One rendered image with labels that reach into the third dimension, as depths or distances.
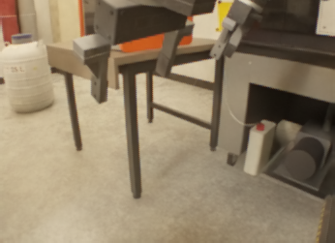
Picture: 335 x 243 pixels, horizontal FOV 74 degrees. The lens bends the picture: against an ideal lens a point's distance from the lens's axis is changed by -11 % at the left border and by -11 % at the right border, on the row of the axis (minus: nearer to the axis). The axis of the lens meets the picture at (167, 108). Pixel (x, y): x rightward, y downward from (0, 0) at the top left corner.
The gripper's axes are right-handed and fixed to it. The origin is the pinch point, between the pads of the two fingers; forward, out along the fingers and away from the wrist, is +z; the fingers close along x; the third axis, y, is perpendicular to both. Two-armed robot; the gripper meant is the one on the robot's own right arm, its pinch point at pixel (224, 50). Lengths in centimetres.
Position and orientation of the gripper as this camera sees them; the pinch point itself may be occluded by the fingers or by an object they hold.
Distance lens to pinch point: 69.4
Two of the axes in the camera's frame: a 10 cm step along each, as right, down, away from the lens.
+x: 4.5, -2.2, 8.6
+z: -4.1, 8.1, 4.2
